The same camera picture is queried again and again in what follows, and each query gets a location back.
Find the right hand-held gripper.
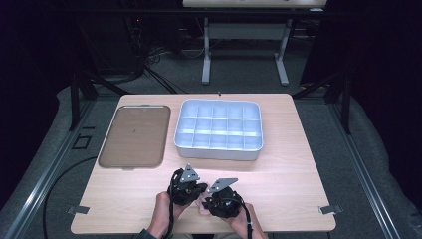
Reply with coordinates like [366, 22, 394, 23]
[202, 177, 245, 219]

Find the white divided storage box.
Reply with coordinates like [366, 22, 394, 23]
[173, 98, 265, 162]

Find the grey metal floor rail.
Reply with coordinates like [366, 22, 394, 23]
[327, 102, 403, 239]
[0, 99, 98, 239]

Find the person's right hand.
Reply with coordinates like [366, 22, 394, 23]
[228, 202, 267, 239]

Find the right hand-held gripper black cable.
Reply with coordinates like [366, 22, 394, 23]
[232, 194, 255, 239]

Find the black metal stand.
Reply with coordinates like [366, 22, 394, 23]
[292, 66, 353, 135]
[68, 69, 131, 132]

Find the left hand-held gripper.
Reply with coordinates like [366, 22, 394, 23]
[166, 163, 209, 206]

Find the black floor cable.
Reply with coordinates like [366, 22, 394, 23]
[42, 155, 100, 239]

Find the left hand-held gripper black cable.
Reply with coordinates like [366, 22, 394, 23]
[164, 168, 177, 239]

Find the person's left hand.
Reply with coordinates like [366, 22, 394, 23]
[147, 191, 193, 238]

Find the white-legged desk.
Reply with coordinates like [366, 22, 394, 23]
[182, 0, 327, 87]

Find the brown rectangular tray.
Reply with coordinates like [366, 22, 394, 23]
[98, 105, 172, 170]

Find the black horizontal frame bar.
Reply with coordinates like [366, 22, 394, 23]
[71, 8, 332, 18]

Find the bundle of black cables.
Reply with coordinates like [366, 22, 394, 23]
[125, 16, 188, 95]

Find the hand-held gripper black cable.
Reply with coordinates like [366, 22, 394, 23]
[232, 194, 255, 239]
[164, 168, 177, 239]

